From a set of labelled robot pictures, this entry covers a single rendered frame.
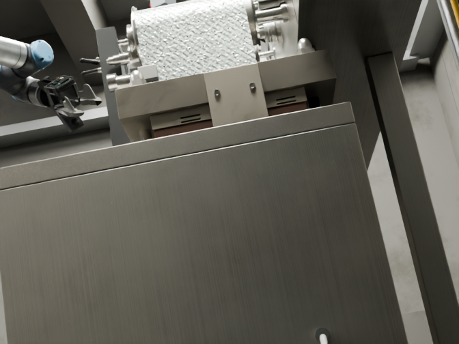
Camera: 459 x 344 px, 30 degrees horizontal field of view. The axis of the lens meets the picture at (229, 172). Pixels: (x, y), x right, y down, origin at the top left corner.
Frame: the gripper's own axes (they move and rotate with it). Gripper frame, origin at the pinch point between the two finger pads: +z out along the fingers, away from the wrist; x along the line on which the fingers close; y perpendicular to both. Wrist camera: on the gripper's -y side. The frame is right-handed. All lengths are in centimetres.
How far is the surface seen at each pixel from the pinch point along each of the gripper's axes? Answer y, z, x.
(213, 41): 25, 60, -1
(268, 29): 13, 46, 29
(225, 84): 27, 82, -19
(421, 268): -25, 100, 1
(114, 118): 4.8, 22.6, -7.6
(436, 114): -170, -92, 274
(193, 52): 25, 58, -5
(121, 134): 1.6, 25.5, -9.2
